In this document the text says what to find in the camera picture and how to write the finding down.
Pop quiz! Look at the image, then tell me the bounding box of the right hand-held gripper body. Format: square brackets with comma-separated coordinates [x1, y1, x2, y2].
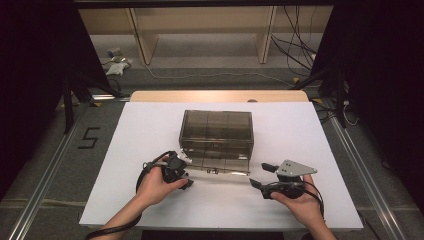
[261, 159, 319, 201]

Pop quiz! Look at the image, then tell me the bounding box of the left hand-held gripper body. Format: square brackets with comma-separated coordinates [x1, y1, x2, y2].
[161, 153, 194, 184]

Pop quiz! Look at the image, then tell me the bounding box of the smoky transparent drawer cabinet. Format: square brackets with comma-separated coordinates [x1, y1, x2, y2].
[178, 109, 255, 161]

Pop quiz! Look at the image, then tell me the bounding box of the person's left hand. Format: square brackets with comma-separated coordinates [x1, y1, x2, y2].
[135, 156, 190, 210]

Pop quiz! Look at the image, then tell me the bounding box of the person's right hand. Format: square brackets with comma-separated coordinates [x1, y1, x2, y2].
[270, 174, 326, 230]

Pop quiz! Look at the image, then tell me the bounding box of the black metal stand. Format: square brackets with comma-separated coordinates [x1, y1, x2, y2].
[289, 65, 349, 128]
[61, 71, 125, 135]

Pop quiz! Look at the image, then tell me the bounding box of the white crumpled cloth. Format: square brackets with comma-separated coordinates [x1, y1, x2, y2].
[103, 59, 134, 76]

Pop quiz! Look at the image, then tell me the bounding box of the black curtain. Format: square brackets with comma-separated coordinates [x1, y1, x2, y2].
[0, 0, 112, 203]
[310, 0, 424, 216]

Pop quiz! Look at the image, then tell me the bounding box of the black overhead bar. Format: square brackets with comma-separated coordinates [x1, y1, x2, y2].
[72, 0, 337, 10]

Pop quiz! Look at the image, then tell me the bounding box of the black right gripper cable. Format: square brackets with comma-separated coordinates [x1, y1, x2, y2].
[303, 180, 325, 220]

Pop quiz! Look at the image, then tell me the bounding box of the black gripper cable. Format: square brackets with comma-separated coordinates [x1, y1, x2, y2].
[84, 150, 178, 240]
[303, 180, 325, 220]

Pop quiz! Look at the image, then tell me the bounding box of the aluminium floor rail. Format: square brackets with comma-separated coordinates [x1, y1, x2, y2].
[328, 113, 407, 240]
[7, 94, 132, 240]

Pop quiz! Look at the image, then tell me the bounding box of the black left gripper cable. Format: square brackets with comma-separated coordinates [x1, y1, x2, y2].
[84, 150, 178, 240]

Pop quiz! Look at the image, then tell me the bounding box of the bundle of black cables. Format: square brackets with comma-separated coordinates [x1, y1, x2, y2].
[270, 5, 318, 73]

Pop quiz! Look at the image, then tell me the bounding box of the light wooden shelf frame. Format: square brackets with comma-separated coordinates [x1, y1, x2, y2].
[78, 5, 334, 66]

